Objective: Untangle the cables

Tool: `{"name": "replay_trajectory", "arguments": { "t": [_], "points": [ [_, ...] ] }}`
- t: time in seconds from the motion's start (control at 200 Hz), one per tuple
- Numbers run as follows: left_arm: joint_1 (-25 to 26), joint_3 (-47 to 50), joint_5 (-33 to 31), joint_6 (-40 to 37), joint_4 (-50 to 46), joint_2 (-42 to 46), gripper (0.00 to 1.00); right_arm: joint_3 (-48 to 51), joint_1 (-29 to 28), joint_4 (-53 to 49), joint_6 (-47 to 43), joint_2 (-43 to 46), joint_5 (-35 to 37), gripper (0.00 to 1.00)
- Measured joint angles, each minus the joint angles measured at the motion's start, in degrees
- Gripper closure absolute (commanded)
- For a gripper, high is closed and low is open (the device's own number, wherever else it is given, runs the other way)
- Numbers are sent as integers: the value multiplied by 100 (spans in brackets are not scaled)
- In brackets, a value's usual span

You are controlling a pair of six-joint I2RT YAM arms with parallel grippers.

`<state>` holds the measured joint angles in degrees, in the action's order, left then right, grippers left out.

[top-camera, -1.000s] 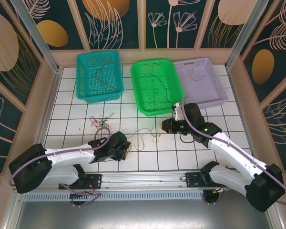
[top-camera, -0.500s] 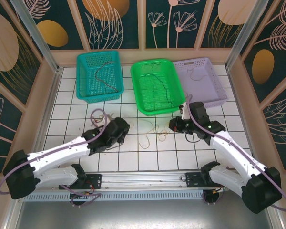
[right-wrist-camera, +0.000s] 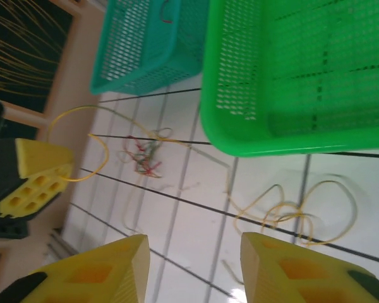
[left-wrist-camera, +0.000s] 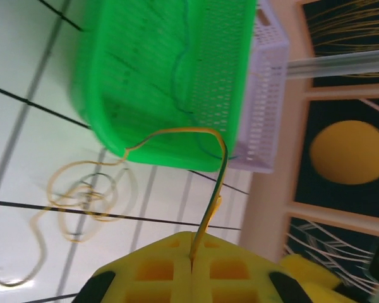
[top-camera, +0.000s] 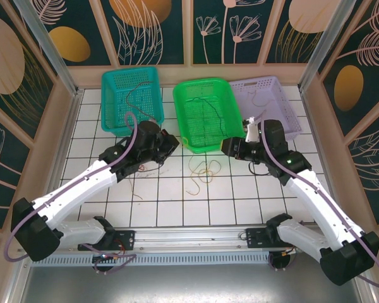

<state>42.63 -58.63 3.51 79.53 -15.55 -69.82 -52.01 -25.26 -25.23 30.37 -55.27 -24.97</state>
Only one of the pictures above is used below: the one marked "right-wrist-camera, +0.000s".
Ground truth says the green plastic basket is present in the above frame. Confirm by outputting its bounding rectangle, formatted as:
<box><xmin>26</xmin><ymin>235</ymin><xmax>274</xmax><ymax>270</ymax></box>
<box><xmin>199</xmin><ymin>0</ymin><xmax>379</xmax><ymax>158</ymax></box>

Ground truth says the teal plastic basket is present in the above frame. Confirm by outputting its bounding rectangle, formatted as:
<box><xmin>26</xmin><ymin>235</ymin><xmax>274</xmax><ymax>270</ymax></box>
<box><xmin>90</xmin><ymin>0</ymin><xmax>211</xmax><ymax>95</ymax></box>

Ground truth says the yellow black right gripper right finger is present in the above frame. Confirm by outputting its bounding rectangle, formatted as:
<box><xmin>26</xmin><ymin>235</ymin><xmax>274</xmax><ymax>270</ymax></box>
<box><xmin>241</xmin><ymin>232</ymin><xmax>379</xmax><ymax>303</ymax></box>

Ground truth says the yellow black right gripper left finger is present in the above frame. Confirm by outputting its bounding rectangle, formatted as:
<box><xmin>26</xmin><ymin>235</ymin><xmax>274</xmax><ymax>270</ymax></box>
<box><xmin>0</xmin><ymin>234</ymin><xmax>151</xmax><ymax>303</ymax></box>

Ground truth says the pile of coloured rubber bands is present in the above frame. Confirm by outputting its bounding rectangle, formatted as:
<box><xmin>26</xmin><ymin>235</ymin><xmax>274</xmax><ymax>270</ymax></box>
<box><xmin>135</xmin><ymin>140</ymin><xmax>160</xmax><ymax>168</ymax></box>

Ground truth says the long yellow wire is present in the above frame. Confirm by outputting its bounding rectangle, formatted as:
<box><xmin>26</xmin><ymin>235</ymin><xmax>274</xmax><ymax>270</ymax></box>
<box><xmin>48</xmin><ymin>105</ymin><xmax>358</xmax><ymax>247</ymax></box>

